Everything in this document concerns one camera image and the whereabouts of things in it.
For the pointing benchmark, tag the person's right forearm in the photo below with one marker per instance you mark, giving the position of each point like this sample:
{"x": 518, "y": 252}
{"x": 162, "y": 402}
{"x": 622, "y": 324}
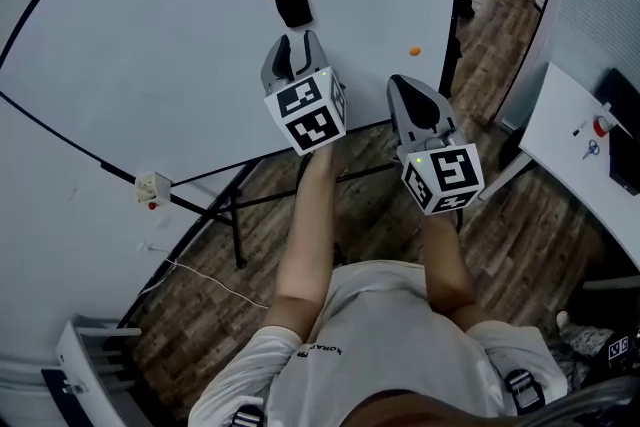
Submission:
{"x": 445, "y": 260}

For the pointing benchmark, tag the white office desk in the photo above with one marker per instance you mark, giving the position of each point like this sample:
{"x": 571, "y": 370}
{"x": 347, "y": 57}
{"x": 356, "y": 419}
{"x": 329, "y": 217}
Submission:
{"x": 555, "y": 115}

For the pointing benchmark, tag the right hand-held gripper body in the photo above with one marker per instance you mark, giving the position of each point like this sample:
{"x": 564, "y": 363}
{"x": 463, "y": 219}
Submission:
{"x": 450, "y": 175}

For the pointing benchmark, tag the black flat panel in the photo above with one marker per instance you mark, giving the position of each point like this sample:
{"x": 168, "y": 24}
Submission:
{"x": 75, "y": 410}

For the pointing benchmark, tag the person's white t-shirt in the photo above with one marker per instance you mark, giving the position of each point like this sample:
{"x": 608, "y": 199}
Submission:
{"x": 390, "y": 345}

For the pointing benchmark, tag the person's left forearm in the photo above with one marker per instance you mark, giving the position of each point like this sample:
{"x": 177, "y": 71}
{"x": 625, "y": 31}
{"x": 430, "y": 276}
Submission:
{"x": 307, "y": 225}

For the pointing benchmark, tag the orange round magnet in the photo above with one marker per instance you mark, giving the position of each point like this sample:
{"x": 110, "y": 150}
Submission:
{"x": 415, "y": 51}

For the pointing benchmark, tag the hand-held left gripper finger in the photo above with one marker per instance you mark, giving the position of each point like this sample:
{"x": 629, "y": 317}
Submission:
{"x": 315, "y": 57}
{"x": 272, "y": 70}

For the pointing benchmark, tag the dark desk partition panel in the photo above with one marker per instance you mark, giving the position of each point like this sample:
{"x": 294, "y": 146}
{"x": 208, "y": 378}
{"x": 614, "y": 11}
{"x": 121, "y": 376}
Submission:
{"x": 620, "y": 90}

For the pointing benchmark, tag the black waste bin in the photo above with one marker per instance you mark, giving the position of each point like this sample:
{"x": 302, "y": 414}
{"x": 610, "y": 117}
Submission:
{"x": 511, "y": 150}

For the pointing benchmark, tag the blue scissors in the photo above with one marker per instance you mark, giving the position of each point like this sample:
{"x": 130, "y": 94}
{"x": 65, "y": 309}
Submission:
{"x": 591, "y": 149}

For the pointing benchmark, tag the red tape roll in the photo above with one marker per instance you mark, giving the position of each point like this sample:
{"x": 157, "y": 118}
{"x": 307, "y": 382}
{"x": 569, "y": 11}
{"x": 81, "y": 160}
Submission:
{"x": 601, "y": 126}

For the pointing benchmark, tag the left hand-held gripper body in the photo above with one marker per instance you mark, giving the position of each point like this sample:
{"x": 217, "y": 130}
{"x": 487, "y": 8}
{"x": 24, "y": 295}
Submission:
{"x": 310, "y": 115}

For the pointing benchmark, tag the white box with red button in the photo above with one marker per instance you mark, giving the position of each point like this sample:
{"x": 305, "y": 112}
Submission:
{"x": 152, "y": 187}

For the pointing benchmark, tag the white wall socket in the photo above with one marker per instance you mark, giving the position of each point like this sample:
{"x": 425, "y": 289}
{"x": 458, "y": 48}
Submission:
{"x": 146, "y": 247}

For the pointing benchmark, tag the large whiteboard with black frame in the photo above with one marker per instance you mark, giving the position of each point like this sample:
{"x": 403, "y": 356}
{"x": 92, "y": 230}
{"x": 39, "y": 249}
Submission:
{"x": 175, "y": 40}

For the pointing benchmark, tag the white metal rack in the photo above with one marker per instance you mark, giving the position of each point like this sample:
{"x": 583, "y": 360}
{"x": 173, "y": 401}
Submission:
{"x": 75, "y": 355}

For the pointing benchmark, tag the black whiteboard eraser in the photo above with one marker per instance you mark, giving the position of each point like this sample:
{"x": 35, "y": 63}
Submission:
{"x": 291, "y": 0}

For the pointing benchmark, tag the black box device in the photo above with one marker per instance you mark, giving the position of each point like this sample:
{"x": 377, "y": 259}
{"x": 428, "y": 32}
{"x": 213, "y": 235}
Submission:
{"x": 627, "y": 160}

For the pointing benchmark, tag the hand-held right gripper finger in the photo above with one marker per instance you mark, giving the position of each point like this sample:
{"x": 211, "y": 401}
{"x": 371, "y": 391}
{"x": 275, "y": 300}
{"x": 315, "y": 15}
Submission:
{"x": 446, "y": 107}
{"x": 400, "y": 120}

